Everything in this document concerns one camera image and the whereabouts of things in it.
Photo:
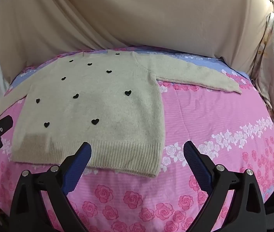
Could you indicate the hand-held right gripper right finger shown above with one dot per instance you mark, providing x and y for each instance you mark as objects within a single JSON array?
[{"x": 196, "y": 164}]

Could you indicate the cream sweater with black hearts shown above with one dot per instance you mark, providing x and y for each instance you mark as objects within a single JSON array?
[{"x": 91, "y": 106}]

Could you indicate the beige cloth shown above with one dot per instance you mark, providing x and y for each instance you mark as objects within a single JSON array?
[{"x": 151, "y": 17}]

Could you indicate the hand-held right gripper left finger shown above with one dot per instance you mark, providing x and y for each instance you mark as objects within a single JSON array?
[{"x": 77, "y": 166}]

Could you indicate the pink floral bed sheet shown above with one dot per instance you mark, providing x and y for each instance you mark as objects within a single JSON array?
[{"x": 212, "y": 116}]

